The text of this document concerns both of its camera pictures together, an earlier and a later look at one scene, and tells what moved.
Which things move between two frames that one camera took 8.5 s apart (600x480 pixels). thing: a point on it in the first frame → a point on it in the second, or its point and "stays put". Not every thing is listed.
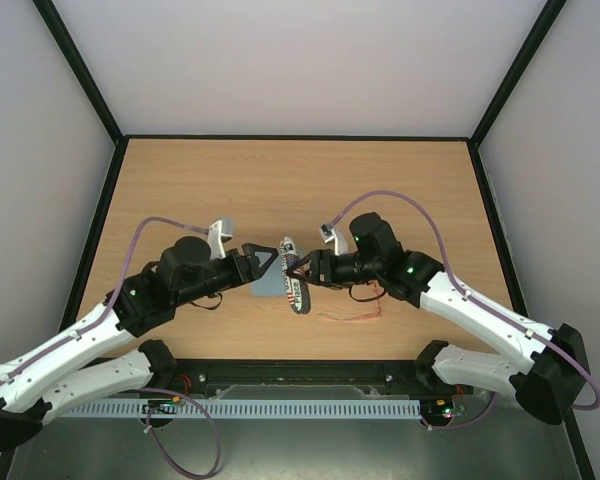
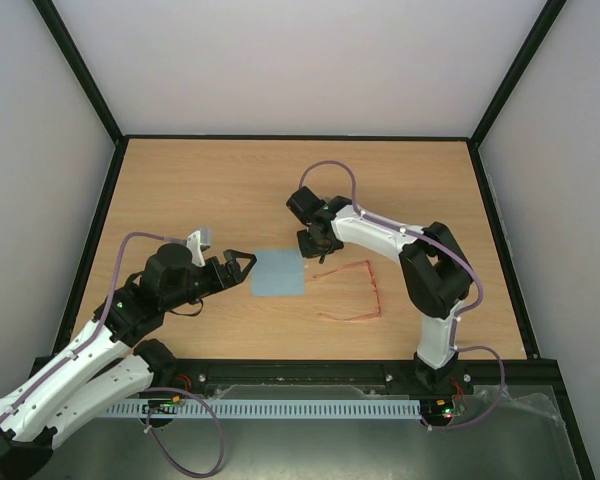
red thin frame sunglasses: [377, 314] stays put
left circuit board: [161, 406] stays put
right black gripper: [324, 268] → [318, 242]
